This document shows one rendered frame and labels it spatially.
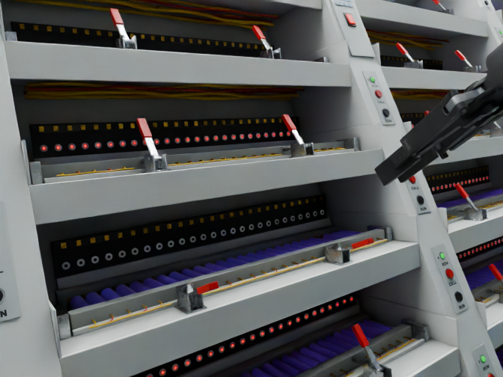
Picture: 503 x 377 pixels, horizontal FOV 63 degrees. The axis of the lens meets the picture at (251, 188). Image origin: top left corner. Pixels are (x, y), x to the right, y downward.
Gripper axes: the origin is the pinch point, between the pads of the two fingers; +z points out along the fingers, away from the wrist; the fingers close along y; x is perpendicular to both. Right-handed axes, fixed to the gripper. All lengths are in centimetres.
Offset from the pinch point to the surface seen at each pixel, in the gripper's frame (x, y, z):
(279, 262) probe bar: -4.2, -12.9, 19.5
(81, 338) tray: -6.7, -42.8, 18.8
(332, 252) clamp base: -5.6, -4.2, 16.9
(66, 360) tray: -9.0, -45.0, 15.8
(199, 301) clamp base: -7.1, -29.0, 16.4
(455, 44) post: 49, 85, 16
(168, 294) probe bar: -4.3, -31.5, 19.6
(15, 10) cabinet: 53, -41, 24
